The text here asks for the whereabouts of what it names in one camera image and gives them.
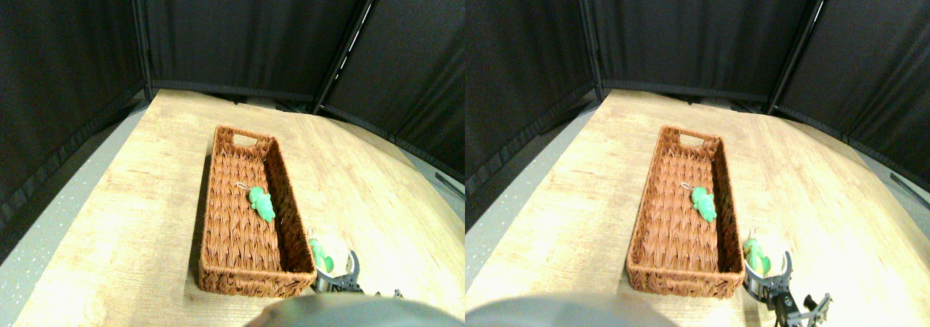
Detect black curtain stand pole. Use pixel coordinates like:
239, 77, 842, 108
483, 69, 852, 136
129, 0, 153, 101
311, 0, 386, 116
764, 0, 835, 116
576, 0, 604, 101

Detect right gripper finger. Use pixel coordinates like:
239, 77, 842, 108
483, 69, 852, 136
315, 267, 344, 294
343, 250, 363, 291
743, 268, 779, 301
775, 250, 795, 296

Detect brown wicker basket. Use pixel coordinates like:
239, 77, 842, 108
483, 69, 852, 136
626, 126, 746, 299
198, 125, 318, 299

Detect green toy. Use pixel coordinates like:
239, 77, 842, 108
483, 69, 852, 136
743, 229, 772, 275
236, 184, 277, 224
308, 229, 335, 274
680, 184, 718, 224

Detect black curtain stand foot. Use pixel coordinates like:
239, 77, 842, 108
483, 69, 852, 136
434, 171, 466, 201
890, 173, 930, 211

